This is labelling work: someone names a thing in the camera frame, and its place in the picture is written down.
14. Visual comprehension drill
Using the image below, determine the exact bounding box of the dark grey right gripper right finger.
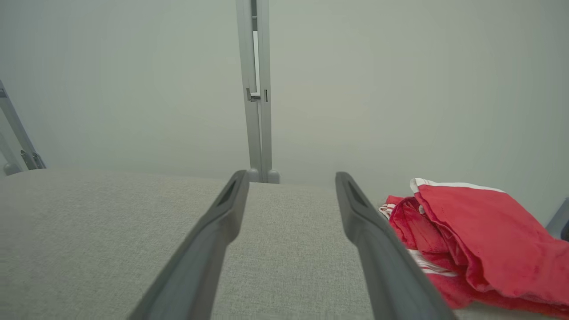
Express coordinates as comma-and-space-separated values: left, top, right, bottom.
335, 172, 458, 320

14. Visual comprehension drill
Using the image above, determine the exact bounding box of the dark grey object edge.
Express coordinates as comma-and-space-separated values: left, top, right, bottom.
545, 198, 569, 243

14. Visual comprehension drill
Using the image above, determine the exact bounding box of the grey metal partition post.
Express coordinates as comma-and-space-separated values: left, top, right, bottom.
236, 0, 280, 184

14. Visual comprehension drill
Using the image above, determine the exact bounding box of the red basketball jersey white trim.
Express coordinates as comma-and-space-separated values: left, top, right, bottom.
379, 178, 569, 319

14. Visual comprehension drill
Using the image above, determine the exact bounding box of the grey slanted metal frame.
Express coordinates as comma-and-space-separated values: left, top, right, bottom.
0, 80, 47, 176

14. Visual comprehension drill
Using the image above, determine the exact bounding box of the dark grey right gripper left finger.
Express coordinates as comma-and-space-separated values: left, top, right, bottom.
127, 170, 251, 320

